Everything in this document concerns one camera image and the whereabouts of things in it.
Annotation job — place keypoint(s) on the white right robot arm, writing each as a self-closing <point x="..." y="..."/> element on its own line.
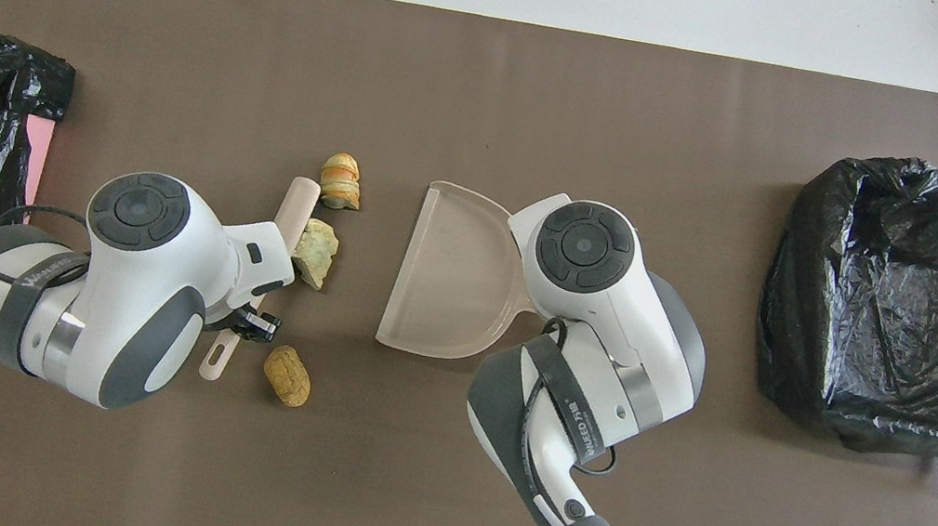
<point x="607" y="341"/>

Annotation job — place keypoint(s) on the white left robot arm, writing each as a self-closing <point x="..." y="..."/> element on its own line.
<point x="145" y="287"/>

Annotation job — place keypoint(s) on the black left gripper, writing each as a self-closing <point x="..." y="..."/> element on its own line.
<point x="256" y="326"/>

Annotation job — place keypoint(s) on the beige hand brush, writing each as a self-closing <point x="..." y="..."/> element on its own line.
<point x="297" y="208"/>

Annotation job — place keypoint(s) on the brown paper table mat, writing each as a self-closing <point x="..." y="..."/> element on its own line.
<point x="463" y="64"/>

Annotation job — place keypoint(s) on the brown toy bread loaf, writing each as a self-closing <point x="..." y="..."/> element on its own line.
<point x="287" y="375"/>

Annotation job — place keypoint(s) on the orange striped toy croissant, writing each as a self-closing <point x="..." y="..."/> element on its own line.
<point x="341" y="182"/>

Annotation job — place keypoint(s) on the pink plastic bin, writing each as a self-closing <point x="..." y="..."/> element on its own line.
<point x="34" y="157"/>

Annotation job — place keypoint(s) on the beige plastic dustpan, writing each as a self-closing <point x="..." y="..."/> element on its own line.
<point x="448" y="278"/>

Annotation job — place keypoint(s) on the pale toy croissant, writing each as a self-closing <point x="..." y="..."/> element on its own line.
<point x="315" y="253"/>

